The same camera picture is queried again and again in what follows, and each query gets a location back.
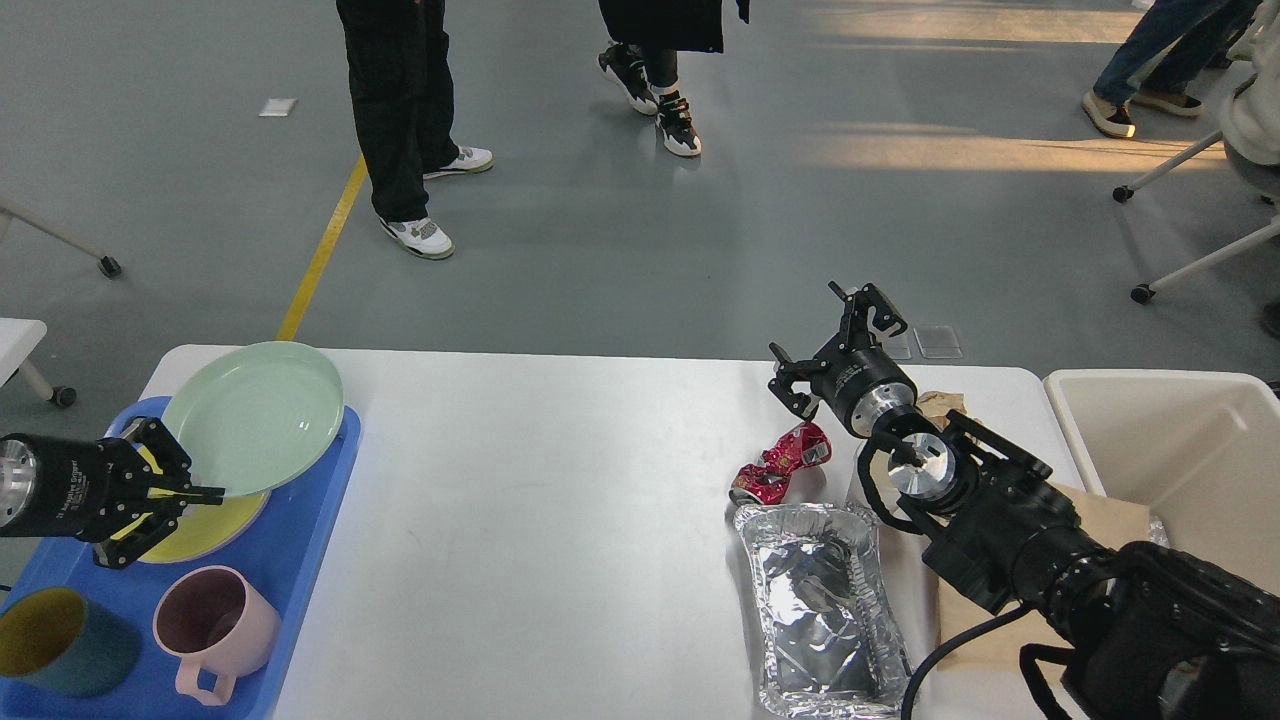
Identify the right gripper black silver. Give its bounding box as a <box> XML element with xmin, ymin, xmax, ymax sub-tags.
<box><xmin>768</xmin><ymin>281</ymin><xmax>919</xmax><ymax>439</ymax></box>

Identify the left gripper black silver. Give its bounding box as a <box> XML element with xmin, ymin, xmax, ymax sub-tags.
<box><xmin>1</xmin><ymin>416</ymin><xmax>225</xmax><ymax>570</ymax></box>

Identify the yellow plate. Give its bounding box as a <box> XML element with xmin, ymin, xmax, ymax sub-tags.
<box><xmin>138</xmin><ymin>446</ymin><xmax>271</xmax><ymax>564</ymax></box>

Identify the crushed red can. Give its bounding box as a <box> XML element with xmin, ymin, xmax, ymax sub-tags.
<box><xmin>728</xmin><ymin>421</ymin><xmax>832</xmax><ymax>507</ymax></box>

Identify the crumpled brown paper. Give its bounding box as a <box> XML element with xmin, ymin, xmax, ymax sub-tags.
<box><xmin>915</xmin><ymin>389</ymin><xmax>968</xmax><ymax>430</ymax></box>

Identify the green plate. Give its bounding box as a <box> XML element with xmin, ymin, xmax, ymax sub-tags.
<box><xmin>161</xmin><ymin>341</ymin><xmax>346</xmax><ymax>497</ymax></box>

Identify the white office chair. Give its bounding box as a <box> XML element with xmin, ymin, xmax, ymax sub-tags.
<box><xmin>1111</xmin><ymin>128</ymin><xmax>1280</xmax><ymax>305</ymax></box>

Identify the beige plastic bin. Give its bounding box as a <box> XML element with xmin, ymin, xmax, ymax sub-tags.
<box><xmin>1044</xmin><ymin>369</ymin><xmax>1279</xmax><ymax>593</ymax></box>

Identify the pink mug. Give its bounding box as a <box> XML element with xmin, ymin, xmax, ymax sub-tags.
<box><xmin>152</xmin><ymin>565</ymin><xmax>282</xmax><ymax>706</ymax></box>

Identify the teal yellow cup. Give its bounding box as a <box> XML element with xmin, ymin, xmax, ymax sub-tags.
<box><xmin>1</xmin><ymin>585</ymin><xmax>142</xmax><ymax>698</ymax></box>

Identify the blue plastic tray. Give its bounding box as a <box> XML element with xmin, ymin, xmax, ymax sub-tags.
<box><xmin>1</xmin><ymin>409</ymin><xmax>361</xmax><ymax>719</ymax></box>

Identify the aluminium foil tray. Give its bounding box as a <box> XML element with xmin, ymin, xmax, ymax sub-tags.
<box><xmin>733</xmin><ymin>503</ymin><xmax>911</xmax><ymax>719</ymax></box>

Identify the person in black coat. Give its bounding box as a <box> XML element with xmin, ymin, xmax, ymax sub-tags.
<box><xmin>596</xmin><ymin>1</ymin><xmax>724</xmax><ymax>158</ymax></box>

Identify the clear floor plate right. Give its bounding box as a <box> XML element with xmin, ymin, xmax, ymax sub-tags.
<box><xmin>913</xmin><ymin>324</ymin><xmax>964</xmax><ymax>359</ymax></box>

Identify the person in blue jeans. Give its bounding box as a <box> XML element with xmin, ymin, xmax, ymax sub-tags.
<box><xmin>1082</xmin><ymin>1</ymin><xmax>1260</xmax><ymax>138</ymax></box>

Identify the seated person in white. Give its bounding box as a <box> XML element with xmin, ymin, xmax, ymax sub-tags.
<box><xmin>1219</xmin><ymin>1</ymin><xmax>1279</xmax><ymax>204</ymax></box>

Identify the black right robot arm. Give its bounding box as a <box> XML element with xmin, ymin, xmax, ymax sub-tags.
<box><xmin>769</xmin><ymin>284</ymin><xmax>1279</xmax><ymax>719</ymax></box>

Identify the person in grey sweater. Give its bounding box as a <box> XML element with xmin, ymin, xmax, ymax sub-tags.
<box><xmin>335</xmin><ymin>1</ymin><xmax>495</xmax><ymax>260</ymax></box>

